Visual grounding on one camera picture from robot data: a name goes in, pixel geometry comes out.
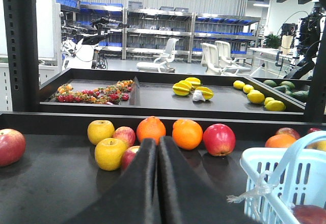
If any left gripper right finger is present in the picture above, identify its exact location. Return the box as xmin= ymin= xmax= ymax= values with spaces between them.
xmin=158 ymin=136 xmax=254 ymax=223

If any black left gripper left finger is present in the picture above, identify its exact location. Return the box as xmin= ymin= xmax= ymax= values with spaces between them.
xmin=66 ymin=138 xmax=161 ymax=223

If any light blue plastic basket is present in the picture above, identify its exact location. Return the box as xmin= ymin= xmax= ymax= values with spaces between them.
xmin=227 ymin=131 xmax=325 ymax=223

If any dark red apple back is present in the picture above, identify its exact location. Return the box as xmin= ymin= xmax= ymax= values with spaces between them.
xmin=292 ymin=205 xmax=325 ymax=224

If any small dark red apple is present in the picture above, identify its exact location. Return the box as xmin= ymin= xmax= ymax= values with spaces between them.
xmin=121 ymin=145 xmax=140 ymax=171

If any yellow apple front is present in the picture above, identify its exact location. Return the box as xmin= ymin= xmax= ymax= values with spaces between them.
xmin=94 ymin=138 xmax=128 ymax=171

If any yellow apple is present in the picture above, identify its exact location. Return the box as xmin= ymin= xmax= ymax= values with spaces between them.
xmin=94 ymin=138 xmax=128 ymax=171
xmin=87 ymin=120 xmax=115 ymax=145

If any right orange of pair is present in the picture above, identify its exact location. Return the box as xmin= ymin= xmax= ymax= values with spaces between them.
xmin=172 ymin=119 xmax=203 ymax=150

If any orange of pair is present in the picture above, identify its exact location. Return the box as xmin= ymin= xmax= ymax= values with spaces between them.
xmin=136 ymin=116 xmax=166 ymax=145
xmin=172 ymin=119 xmax=203 ymax=150

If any small red apple back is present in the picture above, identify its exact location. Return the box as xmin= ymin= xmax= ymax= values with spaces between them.
xmin=112 ymin=126 xmax=136 ymax=147

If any red apple beside oranges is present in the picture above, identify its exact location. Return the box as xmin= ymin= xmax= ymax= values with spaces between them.
xmin=203 ymin=123 xmax=236 ymax=156

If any left orange of pair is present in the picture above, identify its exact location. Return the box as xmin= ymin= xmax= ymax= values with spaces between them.
xmin=136 ymin=116 xmax=166 ymax=145

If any yellow apple back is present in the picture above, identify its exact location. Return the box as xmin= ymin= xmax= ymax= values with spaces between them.
xmin=87 ymin=120 xmax=115 ymax=145

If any black wooden fruit stand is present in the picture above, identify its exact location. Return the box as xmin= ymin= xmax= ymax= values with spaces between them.
xmin=1 ymin=0 xmax=325 ymax=223

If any white garlic bulb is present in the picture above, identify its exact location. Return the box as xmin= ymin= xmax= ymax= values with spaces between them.
xmin=192 ymin=90 xmax=206 ymax=102

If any cherry tomato vine pile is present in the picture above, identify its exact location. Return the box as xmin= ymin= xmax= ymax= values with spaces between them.
xmin=52 ymin=80 xmax=134 ymax=105

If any lone orange centre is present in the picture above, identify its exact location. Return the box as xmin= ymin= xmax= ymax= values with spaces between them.
xmin=265 ymin=134 xmax=297 ymax=148

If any red apple behind orange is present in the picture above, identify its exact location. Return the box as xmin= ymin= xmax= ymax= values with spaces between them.
xmin=275 ymin=127 xmax=301 ymax=139

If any red apple near saucer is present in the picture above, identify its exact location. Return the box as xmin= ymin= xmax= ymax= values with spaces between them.
xmin=0 ymin=128 xmax=26 ymax=167

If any yellow round fruit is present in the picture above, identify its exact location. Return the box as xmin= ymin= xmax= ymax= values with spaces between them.
xmin=306 ymin=141 xmax=326 ymax=151

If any black upright post left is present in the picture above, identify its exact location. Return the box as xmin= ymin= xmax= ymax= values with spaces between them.
xmin=304 ymin=0 xmax=326 ymax=123

